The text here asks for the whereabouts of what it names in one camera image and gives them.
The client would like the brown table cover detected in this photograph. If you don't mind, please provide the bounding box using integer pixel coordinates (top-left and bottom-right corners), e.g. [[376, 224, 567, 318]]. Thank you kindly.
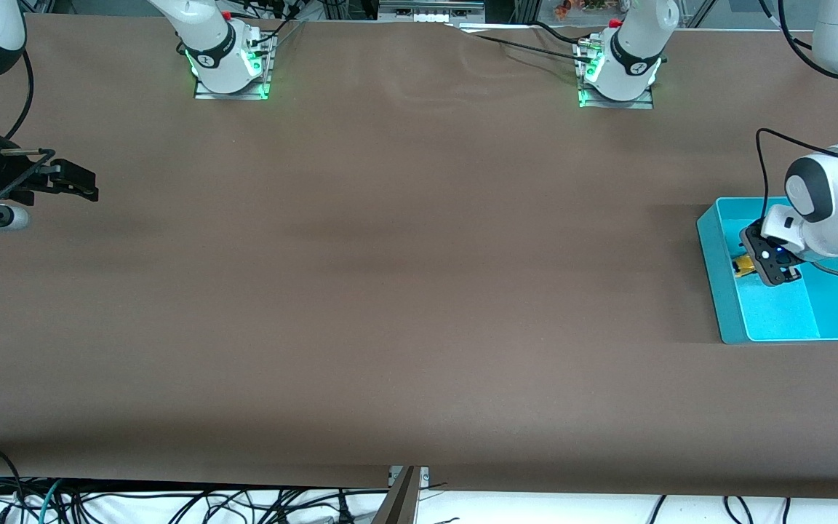
[[0, 15, 838, 500]]

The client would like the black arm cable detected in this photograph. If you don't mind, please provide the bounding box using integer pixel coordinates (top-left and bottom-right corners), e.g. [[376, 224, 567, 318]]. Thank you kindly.
[[0, 47, 33, 146], [756, 0, 838, 277]]

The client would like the silver table bracket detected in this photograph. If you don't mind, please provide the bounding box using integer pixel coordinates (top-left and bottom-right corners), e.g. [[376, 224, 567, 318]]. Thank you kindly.
[[388, 466, 431, 490]]

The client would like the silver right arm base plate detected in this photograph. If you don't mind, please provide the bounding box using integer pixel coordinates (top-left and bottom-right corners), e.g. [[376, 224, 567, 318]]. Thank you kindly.
[[193, 29, 272, 101]]

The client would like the orange plastic item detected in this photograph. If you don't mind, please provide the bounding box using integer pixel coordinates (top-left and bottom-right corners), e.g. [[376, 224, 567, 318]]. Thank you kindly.
[[554, 0, 609, 19]]

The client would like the short black table cable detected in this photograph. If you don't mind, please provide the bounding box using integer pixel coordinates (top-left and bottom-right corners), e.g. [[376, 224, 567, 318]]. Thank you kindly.
[[532, 20, 594, 46]]

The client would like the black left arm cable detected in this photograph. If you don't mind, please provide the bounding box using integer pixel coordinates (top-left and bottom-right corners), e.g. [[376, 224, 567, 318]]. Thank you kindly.
[[756, 0, 838, 277]]

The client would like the grey power strip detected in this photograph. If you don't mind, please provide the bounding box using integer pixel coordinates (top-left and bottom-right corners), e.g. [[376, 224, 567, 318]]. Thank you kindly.
[[378, 0, 487, 23]]

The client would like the black floor cable tangle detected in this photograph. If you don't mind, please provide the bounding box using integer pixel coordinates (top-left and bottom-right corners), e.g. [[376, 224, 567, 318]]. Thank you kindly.
[[0, 477, 391, 524]]

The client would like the long black table cable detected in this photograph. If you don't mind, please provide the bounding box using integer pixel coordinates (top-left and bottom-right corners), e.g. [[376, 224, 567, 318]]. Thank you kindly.
[[444, 24, 594, 66]]

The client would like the dark metal table leg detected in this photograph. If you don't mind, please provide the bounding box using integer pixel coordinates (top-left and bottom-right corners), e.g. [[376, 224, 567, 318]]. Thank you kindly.
[[372, 466, 420, 524]]

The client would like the cyan plastic bin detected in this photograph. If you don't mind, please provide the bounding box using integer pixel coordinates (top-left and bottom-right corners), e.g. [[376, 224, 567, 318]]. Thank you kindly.
[[695, 196, 838, 344]]

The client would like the teal floor cable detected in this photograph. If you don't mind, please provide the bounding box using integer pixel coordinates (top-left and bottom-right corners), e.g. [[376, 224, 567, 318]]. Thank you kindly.
[[35, 479, 65, 524]]

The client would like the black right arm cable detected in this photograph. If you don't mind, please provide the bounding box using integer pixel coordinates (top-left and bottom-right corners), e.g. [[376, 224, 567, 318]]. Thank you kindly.
[[0, 47, 33, 146]]

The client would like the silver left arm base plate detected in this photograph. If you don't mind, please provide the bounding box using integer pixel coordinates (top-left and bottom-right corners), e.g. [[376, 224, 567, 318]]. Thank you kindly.
[[578, 40, 656, 110]]

